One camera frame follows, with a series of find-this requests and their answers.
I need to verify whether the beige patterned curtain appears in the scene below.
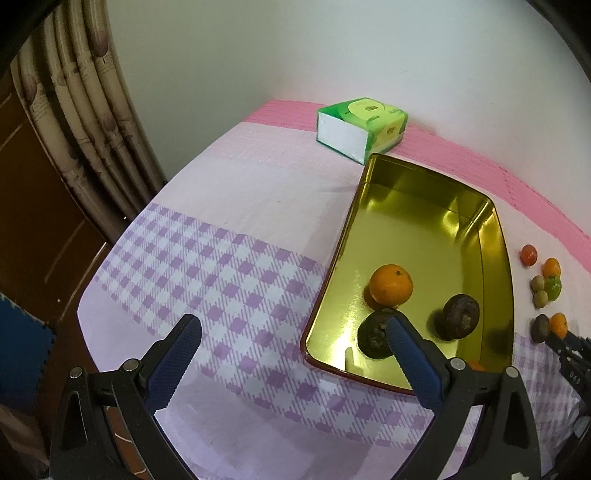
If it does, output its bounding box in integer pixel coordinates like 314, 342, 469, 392
9, 0, 169, 243

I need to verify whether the brown wooden cabinet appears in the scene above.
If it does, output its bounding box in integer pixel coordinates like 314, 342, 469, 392
0, 69, 114, 324

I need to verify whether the blue foam mat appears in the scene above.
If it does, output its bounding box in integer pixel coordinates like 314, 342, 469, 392
0, 295, 57, 409

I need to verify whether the pink ribbed mat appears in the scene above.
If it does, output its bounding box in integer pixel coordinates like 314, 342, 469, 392
245, 98, 591, 259

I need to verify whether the red and gold tin box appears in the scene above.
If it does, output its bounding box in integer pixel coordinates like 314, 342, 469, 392
300, 154, 515, 398

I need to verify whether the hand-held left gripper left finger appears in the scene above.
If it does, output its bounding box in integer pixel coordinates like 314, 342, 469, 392
48, 314, 203, 480

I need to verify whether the purple checked tablecloth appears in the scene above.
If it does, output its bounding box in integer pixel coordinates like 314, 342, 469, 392
76, 122, 591, 480

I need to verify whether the dark purple mangosteen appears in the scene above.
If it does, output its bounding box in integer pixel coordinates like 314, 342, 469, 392
358, 308, 399, 359
436, 294, 481, 341
530, 314, 551, 343

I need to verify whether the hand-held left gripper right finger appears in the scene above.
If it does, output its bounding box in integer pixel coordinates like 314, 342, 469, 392
385, 311, 541, 480

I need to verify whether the green tissue pack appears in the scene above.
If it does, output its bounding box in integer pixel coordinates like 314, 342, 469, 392
315, 97, 409, 166

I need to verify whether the large mandarin orange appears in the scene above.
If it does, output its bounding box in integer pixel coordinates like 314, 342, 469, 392
369, 264, 413, 308

